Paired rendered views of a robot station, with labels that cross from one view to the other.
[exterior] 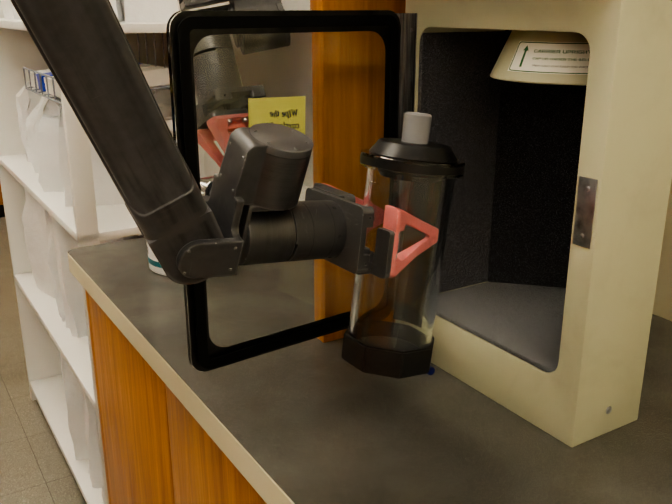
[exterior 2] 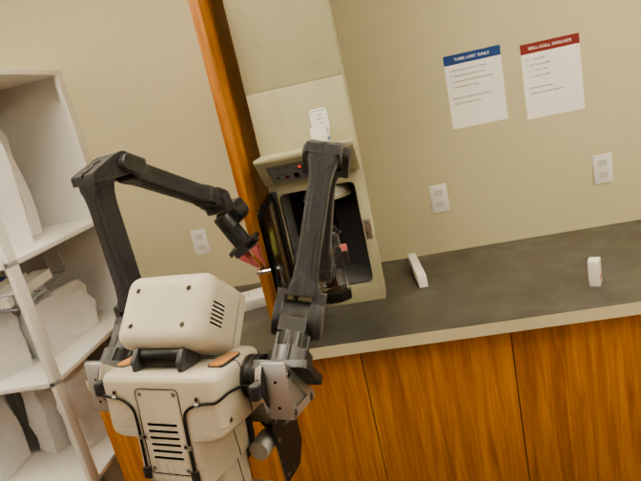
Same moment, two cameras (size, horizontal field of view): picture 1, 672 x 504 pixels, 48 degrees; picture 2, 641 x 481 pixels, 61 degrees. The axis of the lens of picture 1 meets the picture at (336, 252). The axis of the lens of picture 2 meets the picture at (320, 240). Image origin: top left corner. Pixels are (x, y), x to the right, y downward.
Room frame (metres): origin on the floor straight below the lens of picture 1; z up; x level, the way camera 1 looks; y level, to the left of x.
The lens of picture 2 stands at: (-0.34, 1.18, 1.67)
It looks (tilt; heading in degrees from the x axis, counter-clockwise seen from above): 15 degrees down; 312
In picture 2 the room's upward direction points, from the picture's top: 13 degrees counter-clockwise
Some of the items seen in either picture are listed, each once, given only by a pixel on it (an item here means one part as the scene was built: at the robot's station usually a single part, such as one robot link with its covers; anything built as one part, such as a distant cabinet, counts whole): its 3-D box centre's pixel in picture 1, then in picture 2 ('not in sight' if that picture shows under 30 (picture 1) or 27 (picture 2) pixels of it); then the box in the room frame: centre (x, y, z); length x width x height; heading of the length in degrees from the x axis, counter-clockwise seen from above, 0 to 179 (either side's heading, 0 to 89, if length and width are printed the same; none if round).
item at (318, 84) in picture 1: (297, 187); (279, 261); (0.87, 0.05, 1.19); 0.30 x 0.01 x 0.40; 127
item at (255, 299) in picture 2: not in sight; (247, 301); (1.24, -0.09, 0.96); 0.16 x 0.12 x 0.04; 50
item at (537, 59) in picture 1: (570, 53); (325, 189); (0.87, -0.27, 1.34); 0.18 x 0.18 x 0.05
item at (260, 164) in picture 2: not in sight; (307, 164); (0.81, -0.12, 1.46); 0.32 x 0.12 x 0.10; 32
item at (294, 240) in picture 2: (559, 178); (330, 228); (0.90, -0.27, 1.19); 0.26 x 0.24 x 0.35; 32
